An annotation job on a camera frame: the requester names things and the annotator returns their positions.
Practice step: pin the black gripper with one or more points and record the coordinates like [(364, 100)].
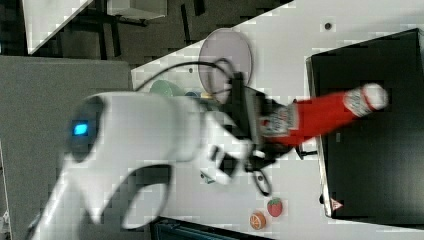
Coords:
[(246, 110)]

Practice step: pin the red ketchup bottle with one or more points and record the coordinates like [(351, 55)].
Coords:
[(324, 114)]

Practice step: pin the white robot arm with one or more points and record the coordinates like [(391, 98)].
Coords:
[(121, 149)]

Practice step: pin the yellow banana toy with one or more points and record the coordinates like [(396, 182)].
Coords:
[(206, 96)]

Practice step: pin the strawberry toy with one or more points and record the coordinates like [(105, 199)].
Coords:
[(275, 207)]

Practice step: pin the green mug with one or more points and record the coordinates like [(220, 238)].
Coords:
[(208, 178)]

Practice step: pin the blue cup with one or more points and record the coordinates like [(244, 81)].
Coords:
[(193, 94)]

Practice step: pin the purple oval plate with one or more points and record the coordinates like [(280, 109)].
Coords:
[(230, 50)]

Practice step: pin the orange slice toy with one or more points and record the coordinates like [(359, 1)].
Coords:
[(257, 220)]

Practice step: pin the green bowl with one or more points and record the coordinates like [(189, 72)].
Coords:
[(166, 88)]

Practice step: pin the white side table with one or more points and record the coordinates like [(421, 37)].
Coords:
[(44, 18)]

